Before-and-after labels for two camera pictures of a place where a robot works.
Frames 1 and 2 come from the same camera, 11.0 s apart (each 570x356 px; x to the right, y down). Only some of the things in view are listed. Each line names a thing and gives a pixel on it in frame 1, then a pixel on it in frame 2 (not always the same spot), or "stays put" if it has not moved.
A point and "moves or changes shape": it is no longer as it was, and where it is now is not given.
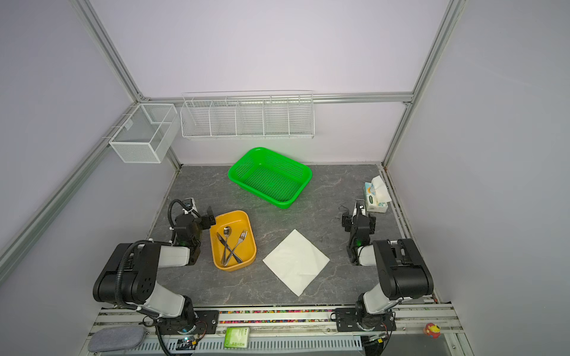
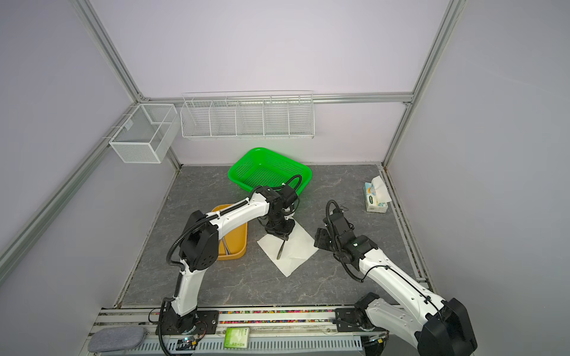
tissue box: x=376 y=195 stays put
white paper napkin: x=296 y=262 moves or changes shape
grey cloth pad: x=116 y=337 stays put
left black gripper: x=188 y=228 -> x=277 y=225
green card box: x=237 y=337 stays put
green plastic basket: x=270 y=176 stays put
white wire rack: x=284 y=114 stays put
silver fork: x=241 y=238 -> x=226 y=248
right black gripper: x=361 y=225 -> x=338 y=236
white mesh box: x=148 y=133 stays put
